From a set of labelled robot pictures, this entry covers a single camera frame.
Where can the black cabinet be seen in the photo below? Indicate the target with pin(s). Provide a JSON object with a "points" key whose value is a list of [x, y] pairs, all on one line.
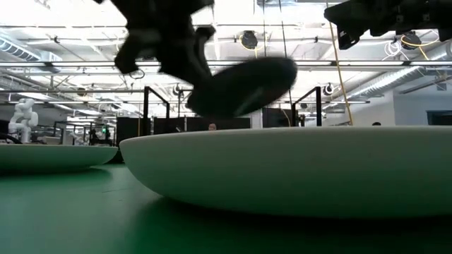
{"points": [[130, 130]]}

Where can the silver ceiling air duct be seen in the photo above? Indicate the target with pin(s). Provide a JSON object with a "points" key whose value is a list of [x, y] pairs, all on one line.
{"points": [[21, 53], [399, 79]]}

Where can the long ceiling light strip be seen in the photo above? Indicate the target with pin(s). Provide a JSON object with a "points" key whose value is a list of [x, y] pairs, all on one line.
{"points": [[370, 63]]}

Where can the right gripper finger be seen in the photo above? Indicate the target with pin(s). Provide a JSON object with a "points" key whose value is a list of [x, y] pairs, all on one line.
{"points": [[353, 10], [356, 23]]}

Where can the white plate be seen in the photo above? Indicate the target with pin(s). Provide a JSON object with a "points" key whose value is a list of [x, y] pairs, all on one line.
{"points": [[282, 169]]}

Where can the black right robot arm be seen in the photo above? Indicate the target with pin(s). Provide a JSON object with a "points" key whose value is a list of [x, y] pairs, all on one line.
{"points": [[441, 17]]}

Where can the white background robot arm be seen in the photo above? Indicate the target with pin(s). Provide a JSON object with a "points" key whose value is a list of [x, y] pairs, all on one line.
{"points": [[23, 118]]}

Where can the green table mat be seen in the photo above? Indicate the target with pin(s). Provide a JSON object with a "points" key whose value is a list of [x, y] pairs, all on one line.
{"points": [[70, 211]]}

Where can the black partition panel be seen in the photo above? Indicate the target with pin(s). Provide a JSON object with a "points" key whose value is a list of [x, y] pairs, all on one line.
{"points": [[229, 123]]}

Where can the person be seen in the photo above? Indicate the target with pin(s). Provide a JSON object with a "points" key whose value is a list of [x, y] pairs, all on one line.
{"points": [[376, 123], [212, 127]]}

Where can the dark grey plate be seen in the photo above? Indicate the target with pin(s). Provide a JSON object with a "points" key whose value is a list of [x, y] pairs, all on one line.
{"points": [[247, 86]]}

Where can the light green plate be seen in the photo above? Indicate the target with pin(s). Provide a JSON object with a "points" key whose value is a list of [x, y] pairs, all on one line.
{"points": [[53, 157]]}

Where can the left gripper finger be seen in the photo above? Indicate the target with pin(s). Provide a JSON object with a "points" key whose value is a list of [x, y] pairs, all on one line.
{"points": [[204, 60], [185, 63]]}

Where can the dark blue door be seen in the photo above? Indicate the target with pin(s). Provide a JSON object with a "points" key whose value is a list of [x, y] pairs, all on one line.
{"points": [[439, 118]]}

